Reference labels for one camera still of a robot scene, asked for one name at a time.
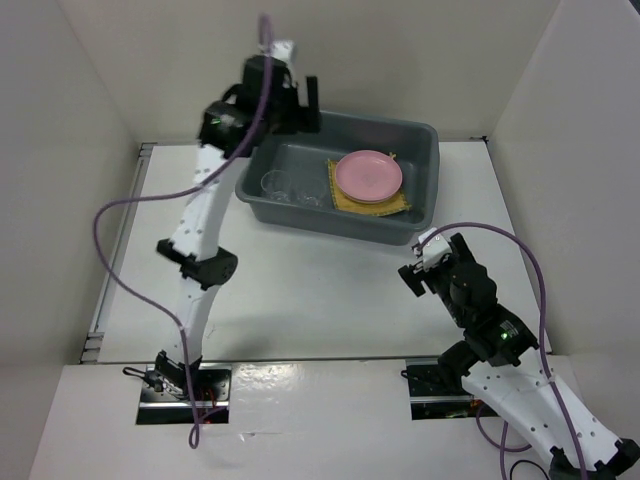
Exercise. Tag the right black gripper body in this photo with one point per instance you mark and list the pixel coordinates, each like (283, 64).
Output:
(438, 276)

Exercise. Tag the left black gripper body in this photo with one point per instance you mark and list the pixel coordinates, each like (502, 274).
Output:
(287, 116)

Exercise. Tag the pink bear plate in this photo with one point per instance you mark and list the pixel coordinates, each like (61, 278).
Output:
(368, 169)

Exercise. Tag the clear glass cup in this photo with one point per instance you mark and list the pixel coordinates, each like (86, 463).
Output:
(276, 186)
(309, 191)

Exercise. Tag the yellow woven bamboo mat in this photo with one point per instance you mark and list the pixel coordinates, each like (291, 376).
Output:
(376, 210)

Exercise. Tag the cream bear plate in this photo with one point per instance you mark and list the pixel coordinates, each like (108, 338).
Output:
(369, 197)

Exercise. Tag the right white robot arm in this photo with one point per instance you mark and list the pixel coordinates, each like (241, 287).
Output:
(499, 362)

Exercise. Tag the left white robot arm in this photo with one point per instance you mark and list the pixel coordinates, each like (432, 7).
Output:
(264, 103)

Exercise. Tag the grey plastic bin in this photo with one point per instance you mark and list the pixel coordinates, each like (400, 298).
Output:
(416, 146)

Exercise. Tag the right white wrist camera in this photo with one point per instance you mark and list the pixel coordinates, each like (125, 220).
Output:
(430, 249)

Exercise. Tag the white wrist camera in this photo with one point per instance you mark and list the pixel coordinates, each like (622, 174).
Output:
(430, 249)
(282, 50)

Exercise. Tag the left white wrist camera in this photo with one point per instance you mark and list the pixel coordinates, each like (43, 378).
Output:
(282, 50)

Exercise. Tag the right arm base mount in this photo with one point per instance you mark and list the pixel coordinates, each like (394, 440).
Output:
(430, 398)

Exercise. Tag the aluminium frame rail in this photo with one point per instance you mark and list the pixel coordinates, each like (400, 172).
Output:
(102, 313)

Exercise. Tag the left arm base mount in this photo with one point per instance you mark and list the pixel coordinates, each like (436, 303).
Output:
(161, 403)

